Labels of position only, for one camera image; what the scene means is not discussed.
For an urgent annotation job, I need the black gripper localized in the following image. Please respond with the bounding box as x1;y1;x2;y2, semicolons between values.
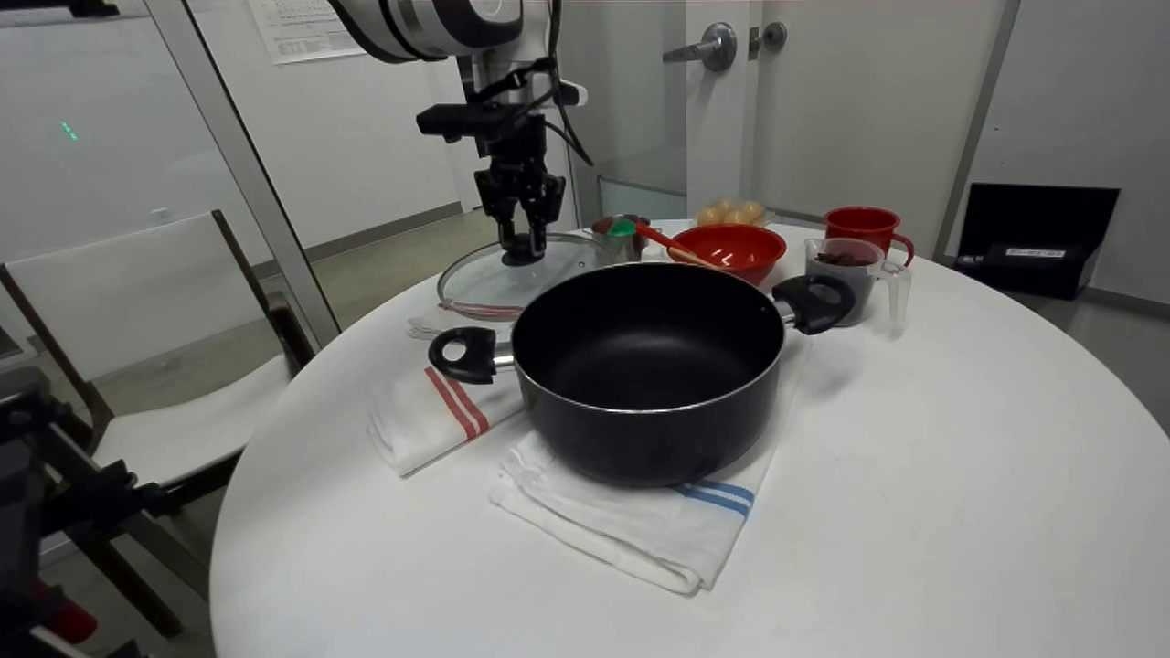
472;110;570;267

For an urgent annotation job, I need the glass lid with black knob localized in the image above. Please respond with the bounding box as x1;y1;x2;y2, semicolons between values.
434;225;606;327

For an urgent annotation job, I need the black cooking pot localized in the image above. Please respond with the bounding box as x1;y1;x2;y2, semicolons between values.
423;260;858;486

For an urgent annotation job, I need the red spoon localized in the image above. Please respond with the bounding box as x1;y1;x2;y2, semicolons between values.
635;218;708;267

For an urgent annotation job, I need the red plastic bowl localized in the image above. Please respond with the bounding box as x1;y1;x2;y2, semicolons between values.
661;218;789;288

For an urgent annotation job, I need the bag of yellow potatoes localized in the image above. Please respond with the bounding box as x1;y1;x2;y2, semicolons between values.
693;199;771;229

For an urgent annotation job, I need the white towel with red stripes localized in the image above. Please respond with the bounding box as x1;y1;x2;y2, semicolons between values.
367;318;531;484

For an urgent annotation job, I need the white towel with blue stripes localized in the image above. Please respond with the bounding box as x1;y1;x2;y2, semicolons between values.
487;424;782;601

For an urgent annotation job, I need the silver door lock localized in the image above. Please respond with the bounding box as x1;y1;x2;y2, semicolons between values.
745;18;789;61

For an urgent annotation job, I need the clear glass measuring cup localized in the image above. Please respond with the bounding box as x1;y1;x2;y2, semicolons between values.
801;235;887;327

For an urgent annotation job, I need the red cup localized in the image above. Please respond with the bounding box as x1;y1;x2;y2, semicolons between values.
823;206;916;274

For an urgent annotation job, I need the white door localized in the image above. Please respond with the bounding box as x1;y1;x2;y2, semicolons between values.
681;0;1021;260

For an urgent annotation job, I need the white folding chair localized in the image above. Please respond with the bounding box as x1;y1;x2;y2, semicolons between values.
0;210;321;490

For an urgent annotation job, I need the black open case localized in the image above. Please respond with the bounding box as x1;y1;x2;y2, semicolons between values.
951;178;1121;303

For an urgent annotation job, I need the silver door lever handle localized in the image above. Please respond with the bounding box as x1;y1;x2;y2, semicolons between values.
657;18;741;77

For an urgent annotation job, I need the grey metal frame bar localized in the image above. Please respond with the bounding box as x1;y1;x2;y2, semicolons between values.
144;0;345;358

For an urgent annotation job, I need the white wall sign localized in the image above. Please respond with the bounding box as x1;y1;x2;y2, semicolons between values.
250;0;369;67

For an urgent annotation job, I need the black camera stand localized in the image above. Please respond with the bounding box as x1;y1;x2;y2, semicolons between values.
0;327;238;658

